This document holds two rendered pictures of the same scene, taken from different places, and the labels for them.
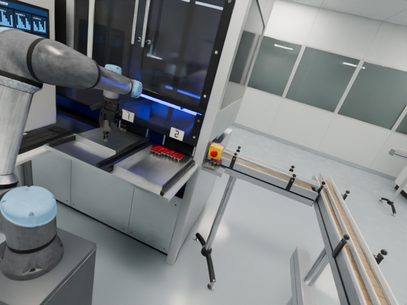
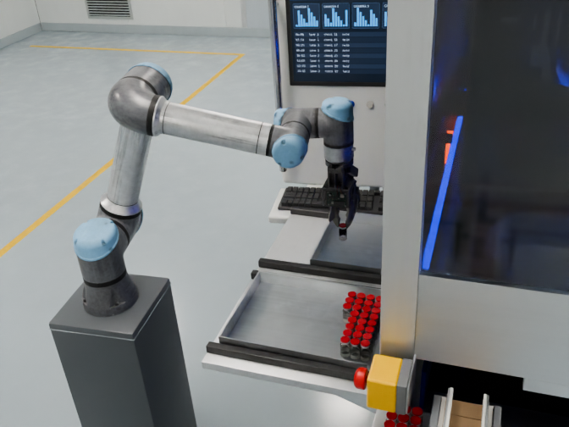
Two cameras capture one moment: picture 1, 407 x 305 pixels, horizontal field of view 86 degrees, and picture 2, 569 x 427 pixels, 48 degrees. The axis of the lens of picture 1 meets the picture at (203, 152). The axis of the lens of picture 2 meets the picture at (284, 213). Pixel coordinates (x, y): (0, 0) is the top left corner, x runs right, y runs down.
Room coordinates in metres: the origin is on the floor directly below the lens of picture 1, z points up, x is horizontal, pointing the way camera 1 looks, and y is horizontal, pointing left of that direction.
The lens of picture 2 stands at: (1.14, -0.93, 1.88)
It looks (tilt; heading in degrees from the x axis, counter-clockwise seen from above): 31 degrees down; 98
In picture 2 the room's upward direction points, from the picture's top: 4 degrees counter-clockwise
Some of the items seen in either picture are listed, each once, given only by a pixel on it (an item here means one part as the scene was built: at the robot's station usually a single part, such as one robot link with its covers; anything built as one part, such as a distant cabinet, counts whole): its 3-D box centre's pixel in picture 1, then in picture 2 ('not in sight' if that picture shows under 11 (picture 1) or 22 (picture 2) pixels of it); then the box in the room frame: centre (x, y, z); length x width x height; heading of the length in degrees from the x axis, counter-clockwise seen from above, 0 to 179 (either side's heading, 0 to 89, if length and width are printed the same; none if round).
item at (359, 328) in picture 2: (168, 155); (362, 325); (1.14, 0.19, 0.90); 0.18 x 0.02 x 0.05; 77
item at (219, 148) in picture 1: (216, 150); (389, 383); (1.19, -0.07, 1.00); 0.08 x 0.07 x 0.07; 168
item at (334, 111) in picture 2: (112, 77); (336, 122); (1.07, 0.53, 1.26); 0.09 x 0.08 x 0.11; 179
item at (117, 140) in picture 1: (116, 137); (383, 246); (1.19, 0.53, 0.90); 0.34 x 0.26 x 0.04; 168
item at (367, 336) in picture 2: (169, 154); (372, 327); (1.16, 0.19, 0.90); 0.18 x 0.02 x 0.05; 77
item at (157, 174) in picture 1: (155, 164); (307, 318); (1.01, 0.22, 0.90); 0.34 x 0.26 x 0.04; 167
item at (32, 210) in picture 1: (28, 215); (99, 248); (0.44, 0.42, 0.96); 0.13 x 0.12 x 0.14; 89
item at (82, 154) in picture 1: (132, 155); (344, 287); (1.09, 0.38, 0.87); 0.70 x 0.48 x 0.02; 78
